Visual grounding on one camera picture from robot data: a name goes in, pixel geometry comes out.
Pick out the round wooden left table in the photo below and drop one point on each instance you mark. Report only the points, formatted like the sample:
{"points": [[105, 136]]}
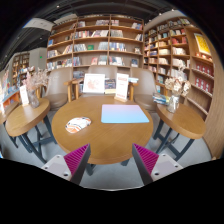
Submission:
{"points": [[24, 118]]}

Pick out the beige chair right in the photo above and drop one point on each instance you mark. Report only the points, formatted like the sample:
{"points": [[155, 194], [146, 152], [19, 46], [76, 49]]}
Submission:
{"points": [[143, 92]]}

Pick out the beige chair centre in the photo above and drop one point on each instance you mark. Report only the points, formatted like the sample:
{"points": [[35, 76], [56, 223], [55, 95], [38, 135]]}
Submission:
{"points": [[110, 72]]}

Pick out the dark book behind sign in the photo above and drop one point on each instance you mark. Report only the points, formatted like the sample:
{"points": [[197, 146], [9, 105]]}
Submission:
{"points": [[110, 86]]}

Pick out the round wooden right table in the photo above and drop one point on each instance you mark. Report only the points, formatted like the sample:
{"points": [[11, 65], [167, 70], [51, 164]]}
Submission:
{"points": [[185, 121]]}

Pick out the wooden bookshelf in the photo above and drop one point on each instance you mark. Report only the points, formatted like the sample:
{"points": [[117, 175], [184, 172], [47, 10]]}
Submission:
{"points": [[105, 39], [170, 43]]}

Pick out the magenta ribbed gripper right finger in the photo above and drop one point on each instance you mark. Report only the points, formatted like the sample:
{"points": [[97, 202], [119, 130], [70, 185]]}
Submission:
{"points": [[152, 166]]}

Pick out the yellow poster on shelf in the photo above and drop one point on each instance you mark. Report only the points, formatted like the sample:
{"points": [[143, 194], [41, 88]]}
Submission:
{"points": [[202, 44]]}

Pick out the beige chair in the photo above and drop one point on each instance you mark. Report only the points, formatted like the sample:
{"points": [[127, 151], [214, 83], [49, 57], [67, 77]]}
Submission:
{"points": [[59, 89], [143, 92], [110, 72]]}

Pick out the glass vase with dried flowers right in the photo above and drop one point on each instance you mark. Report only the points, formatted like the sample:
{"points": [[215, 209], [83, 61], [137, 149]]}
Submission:
{"points": [[178, 86]]}

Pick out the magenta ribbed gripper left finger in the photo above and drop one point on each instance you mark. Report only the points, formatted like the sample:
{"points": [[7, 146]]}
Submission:
{"points": [[71, 166]]}

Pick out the white framed picture card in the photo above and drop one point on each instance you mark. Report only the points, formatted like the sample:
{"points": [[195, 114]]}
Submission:
{"points": [[94, 83]]}

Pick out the small white sign left table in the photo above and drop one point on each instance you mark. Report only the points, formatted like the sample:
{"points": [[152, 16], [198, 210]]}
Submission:
{"points": [[24, 95]]}

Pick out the wooden bookshelf right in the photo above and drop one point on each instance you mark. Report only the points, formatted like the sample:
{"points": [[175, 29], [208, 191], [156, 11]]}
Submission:
{"points": [[170, 43]]}

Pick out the glass vase with dried flowers left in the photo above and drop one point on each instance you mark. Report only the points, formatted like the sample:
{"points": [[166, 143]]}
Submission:
{"points": [[32, 82]]}

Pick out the beige chair left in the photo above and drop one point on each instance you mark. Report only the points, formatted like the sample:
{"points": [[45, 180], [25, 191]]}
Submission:
{"points": [[59, 89]]}

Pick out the white red standing sign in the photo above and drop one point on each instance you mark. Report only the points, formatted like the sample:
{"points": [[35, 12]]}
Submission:
{"points": [[121, 87]]}

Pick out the stack of books on chair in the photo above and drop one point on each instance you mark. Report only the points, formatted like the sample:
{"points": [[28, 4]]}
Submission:
{"points": [[161, 99]]}

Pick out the light blue pink mouse pad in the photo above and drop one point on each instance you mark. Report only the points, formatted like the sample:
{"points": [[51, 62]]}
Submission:
{"points": [[122, 114]]}

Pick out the wooden bookshelf centre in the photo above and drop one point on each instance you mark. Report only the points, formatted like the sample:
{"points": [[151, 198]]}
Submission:
{"points": [[105, 39]]}

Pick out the glass vase with dried flowers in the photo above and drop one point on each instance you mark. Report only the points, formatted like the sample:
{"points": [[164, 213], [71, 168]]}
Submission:
{"points": [[32, 82], [178, 86]]}

